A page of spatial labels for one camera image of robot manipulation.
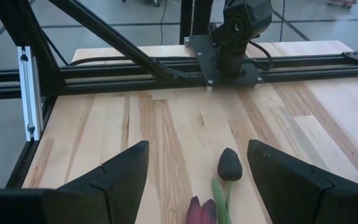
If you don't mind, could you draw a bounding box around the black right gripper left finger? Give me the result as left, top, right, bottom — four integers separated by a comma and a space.
44, 140, 150, 224

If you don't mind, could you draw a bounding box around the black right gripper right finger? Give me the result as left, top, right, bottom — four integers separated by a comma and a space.
247, 139, 358, 224

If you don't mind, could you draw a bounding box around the black artificial tulip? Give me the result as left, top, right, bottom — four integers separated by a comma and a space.
210, 147, 244, 224

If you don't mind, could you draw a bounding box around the maroon artificial tulip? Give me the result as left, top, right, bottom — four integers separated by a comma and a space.
185, 195, 218, 224

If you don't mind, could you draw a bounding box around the silver aluminium profile bar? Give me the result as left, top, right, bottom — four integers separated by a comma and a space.
16, 45, 45, 142

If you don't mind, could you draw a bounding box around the black metal table frame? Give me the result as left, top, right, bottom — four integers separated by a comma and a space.
0, 0, 358, 190

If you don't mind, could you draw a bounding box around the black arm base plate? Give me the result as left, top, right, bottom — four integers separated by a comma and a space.
183, 34, 264, 88

